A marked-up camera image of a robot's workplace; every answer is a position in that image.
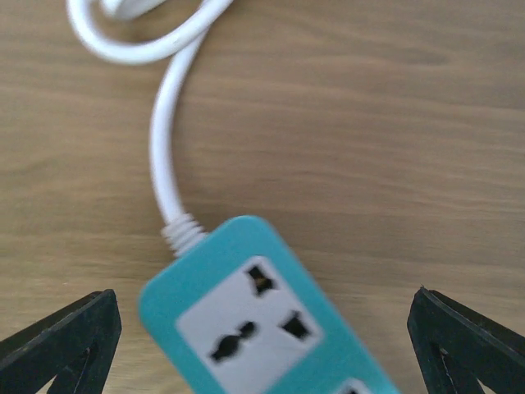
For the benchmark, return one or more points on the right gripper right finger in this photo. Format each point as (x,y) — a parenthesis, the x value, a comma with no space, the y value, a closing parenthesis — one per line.
(461,351)

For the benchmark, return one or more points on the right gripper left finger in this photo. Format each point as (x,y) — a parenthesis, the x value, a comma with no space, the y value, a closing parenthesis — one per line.
(72,349)

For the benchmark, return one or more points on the teal power strip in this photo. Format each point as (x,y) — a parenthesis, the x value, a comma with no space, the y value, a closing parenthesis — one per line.
(239,313)

